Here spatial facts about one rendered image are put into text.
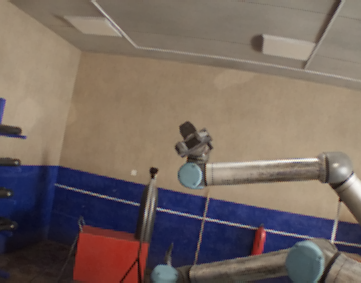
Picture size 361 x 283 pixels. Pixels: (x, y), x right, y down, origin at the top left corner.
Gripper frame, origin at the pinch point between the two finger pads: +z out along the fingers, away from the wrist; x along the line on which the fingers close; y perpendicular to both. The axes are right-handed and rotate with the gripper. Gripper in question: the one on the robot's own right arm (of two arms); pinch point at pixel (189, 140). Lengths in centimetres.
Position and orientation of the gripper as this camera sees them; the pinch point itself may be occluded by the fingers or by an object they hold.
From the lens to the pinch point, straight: 121.5
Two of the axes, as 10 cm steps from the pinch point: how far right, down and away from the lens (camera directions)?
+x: -8.5, 5.2, 1.1
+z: -1.8, -0.8, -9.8
